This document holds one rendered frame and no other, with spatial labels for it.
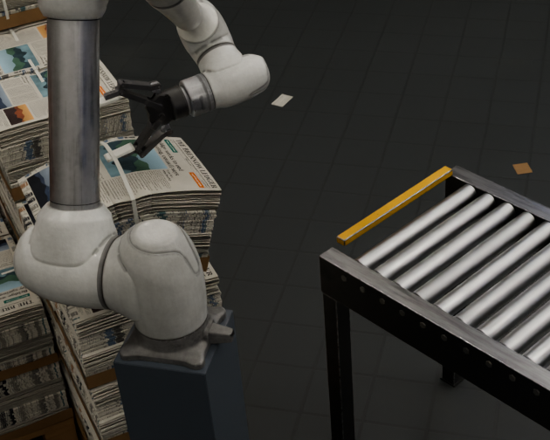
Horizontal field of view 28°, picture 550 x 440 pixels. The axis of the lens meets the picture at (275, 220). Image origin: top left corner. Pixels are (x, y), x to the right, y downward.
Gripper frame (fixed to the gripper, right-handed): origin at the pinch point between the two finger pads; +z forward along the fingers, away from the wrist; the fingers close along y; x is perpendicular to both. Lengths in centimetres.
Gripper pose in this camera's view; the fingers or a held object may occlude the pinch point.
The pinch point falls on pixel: (102, 129)
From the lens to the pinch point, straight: 253.4
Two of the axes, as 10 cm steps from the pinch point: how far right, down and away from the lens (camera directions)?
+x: -4.1, -5.0, 7.6
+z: -9.0, 3.6, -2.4
